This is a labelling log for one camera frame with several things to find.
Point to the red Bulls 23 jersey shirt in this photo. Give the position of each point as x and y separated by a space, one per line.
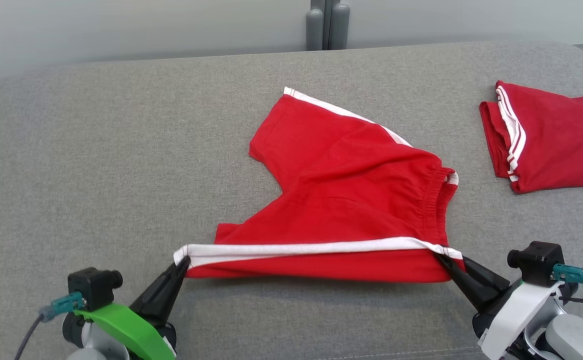
556 140

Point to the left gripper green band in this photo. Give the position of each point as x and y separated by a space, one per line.
131 332

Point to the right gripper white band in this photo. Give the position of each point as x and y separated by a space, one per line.
511 320

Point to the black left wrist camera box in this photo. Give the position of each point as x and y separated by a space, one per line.
91 287

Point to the grey door frame post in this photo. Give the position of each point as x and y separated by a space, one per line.
327 22

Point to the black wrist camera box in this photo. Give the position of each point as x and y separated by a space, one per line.
536 262
91 287

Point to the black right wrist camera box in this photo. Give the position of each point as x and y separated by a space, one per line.
536 262

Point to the red shorts white stripes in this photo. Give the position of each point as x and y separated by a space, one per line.
351 190

